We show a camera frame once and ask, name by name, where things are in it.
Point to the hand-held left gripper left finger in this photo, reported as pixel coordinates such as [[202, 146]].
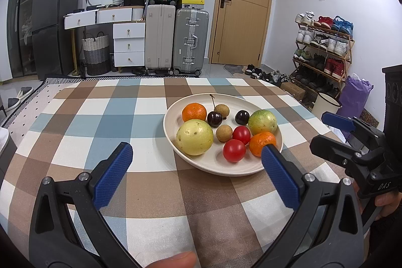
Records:
[[113, 175]]

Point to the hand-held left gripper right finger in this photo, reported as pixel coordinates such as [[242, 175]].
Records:
[[279, 175]]

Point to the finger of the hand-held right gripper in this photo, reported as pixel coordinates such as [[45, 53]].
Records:
[[337, 122], [336, 153]]

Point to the orange mandarin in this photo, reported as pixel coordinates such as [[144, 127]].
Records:
[[259, 142], [194, 112]]

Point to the red cherry tomato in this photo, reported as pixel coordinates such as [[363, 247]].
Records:
[[234, 150], [241, 134]]

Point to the green passion fruit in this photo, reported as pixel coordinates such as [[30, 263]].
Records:
[[263, 122]]

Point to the cream round plate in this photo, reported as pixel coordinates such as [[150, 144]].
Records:
[[216, 162]]

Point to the brown longan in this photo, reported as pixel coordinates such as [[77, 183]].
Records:
[[222, 110], [224, 133]]

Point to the dark cherry with stem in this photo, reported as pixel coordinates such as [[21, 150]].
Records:
[[214, 119]]

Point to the yellow-green passion fruit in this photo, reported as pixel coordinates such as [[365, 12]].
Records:
[[194, 137]]

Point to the person's right hand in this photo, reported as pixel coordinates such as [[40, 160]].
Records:
[[389, 203]]

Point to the person's left hand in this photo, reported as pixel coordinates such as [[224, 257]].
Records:
[[177, 260]]

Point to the white bucket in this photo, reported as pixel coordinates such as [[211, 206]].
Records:
[[325, 108]]

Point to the brown patterned doormat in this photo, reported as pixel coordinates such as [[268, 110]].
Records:
[[370, 120]]

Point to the purple plastic bag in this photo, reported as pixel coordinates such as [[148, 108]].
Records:
[[355, 98]]

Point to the small cardboard box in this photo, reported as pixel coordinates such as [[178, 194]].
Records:
[[293, 91]]

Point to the checked tablecloth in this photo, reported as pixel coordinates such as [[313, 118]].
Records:
[[94, 117]]

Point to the wooden shoe rack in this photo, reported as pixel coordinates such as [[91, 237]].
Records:
[[348, 59]]

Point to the rows of assorted shoes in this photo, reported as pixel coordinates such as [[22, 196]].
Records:
[[334, 46]]

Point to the group of sneakers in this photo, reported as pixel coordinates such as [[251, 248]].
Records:
[[267, 76]]

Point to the grey doormat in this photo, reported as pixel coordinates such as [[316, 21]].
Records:
[[234, 69]]

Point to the grey slipper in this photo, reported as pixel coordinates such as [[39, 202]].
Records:
[[25, 91], [12, 102]]

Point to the grey and white woven basket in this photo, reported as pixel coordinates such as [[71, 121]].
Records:
[[95, 54]]

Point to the wooden stick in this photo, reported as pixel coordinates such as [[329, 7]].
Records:
[[74, 51]]

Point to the white desk with drawers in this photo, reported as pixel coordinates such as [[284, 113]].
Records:
[[128, 45]]

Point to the wooden door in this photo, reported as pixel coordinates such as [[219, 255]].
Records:
[[245, 20]]

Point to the beige suitcase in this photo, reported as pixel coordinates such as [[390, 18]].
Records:
[[160, 35]]

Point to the silver suitcase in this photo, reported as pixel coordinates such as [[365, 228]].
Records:
[[190, 38]]

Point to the white ribbed bin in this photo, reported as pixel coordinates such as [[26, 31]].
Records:
[[137, 13]]

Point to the dark grey fridge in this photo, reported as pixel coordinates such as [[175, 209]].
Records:
[[53, 20]]

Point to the striped small bowl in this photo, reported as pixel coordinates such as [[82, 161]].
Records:
[[118, 0]]

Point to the dark glass-door cabinet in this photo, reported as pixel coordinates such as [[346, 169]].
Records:
[[18, 20]]

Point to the yellow and black shoe box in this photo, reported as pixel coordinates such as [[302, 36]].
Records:
[[193, 3]]

